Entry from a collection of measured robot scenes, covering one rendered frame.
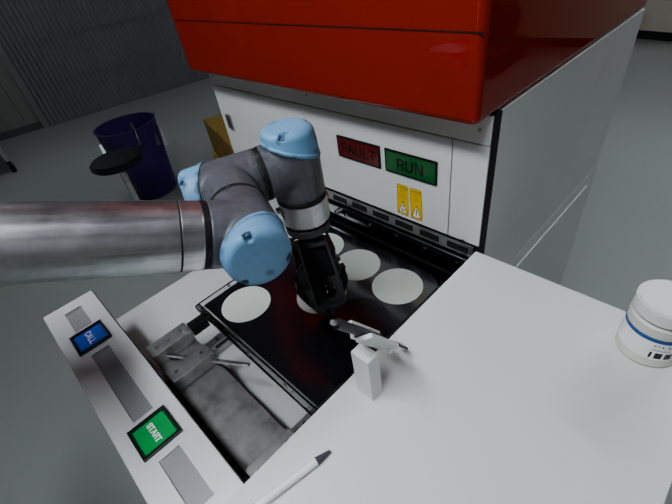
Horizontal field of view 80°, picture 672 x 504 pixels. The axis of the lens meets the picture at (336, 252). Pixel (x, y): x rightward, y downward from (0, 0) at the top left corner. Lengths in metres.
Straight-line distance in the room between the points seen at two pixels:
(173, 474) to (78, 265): 0.31
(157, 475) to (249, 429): 0.15
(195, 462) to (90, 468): 1.38
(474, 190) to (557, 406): 0.34
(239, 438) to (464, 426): 0.34
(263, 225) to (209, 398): 0.41
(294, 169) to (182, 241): 0.20
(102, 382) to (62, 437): 1.38
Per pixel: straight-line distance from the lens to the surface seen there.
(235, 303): 0.84
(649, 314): 0.62
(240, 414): 0.71
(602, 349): 0.67
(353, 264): 0.86
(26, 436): 2.24
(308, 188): 0.56
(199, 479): 0.60
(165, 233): 0.41
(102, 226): 0.41
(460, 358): 0.61
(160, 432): 0.64
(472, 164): 0.70
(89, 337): 0.84
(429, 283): 0.80
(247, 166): 0.54
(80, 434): 2.08
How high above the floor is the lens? 1.46
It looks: 39 degrees down
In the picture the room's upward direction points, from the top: 10 degrees counter-clockwise
